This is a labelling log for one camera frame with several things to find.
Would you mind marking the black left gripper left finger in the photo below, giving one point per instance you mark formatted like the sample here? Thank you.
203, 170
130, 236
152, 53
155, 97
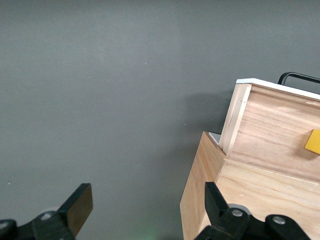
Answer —
75, 207

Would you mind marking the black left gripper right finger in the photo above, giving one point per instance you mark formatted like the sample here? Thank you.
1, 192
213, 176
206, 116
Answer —
217, 212

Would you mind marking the yellow cube block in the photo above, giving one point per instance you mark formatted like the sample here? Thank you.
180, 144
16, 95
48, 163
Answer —
313, 143

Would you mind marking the wooden drawer cabinet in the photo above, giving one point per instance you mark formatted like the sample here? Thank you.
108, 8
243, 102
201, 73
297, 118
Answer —
270, 192

